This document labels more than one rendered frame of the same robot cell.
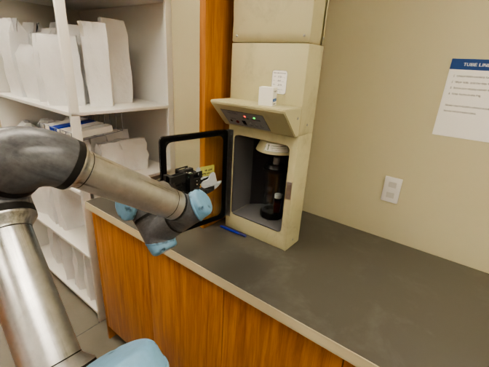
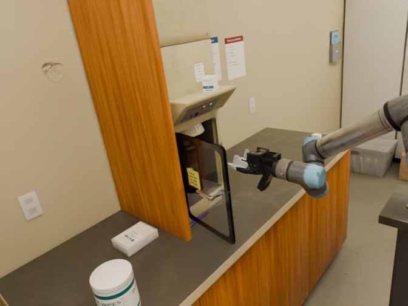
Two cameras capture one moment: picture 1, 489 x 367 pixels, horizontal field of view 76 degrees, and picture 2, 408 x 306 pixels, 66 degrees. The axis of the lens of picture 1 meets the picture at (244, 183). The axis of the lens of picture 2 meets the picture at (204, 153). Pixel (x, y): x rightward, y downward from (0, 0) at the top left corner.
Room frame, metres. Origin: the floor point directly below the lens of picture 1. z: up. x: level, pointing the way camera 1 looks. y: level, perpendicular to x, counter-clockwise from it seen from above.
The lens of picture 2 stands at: (0.98, 1.26, 1.75)
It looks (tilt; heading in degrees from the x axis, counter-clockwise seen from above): 21 degrees down; 278
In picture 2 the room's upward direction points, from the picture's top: 8 degrees counter-clockwise
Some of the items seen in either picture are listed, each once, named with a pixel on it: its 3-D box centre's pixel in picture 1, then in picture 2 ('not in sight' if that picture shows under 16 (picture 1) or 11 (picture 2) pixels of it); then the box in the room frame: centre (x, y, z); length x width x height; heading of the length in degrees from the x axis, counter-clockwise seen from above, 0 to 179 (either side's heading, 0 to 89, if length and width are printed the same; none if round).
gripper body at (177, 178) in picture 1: (182, 184); (265, 163); (0.92, 0.20, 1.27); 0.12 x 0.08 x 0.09; 143
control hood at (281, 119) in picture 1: (253, 117); (204, 105); (1.14, -0.02, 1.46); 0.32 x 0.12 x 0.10; 54
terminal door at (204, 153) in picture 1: (196, 182); (203, 186); (1.16, 0.19, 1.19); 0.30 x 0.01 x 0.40; 134
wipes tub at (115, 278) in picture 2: not in sight; (116, 291); (1.43, 0.53, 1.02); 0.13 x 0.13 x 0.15
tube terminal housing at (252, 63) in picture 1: (276, 145); (178, 131); (1.29, -0.13, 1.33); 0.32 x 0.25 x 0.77; 54
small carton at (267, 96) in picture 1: (267, 95); (210, 83); (1.11, -0.06, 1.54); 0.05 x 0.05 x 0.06; 71
